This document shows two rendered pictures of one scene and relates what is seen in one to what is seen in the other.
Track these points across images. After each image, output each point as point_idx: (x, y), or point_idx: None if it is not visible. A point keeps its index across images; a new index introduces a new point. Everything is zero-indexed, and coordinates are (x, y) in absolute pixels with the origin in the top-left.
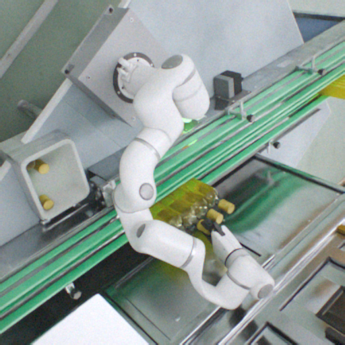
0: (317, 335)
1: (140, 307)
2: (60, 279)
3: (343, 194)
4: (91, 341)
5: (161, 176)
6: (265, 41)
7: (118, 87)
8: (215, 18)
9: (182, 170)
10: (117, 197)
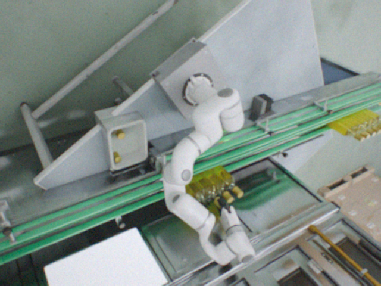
0: None
1: (161, 245)
2: (113, 212)
3: (321, 202)
4: (124, 258)
5: (198, 158)
6: (296, 78)
7: (185, 94)
8: (264, 58)
9: (214, 158)
10: (165, 172)
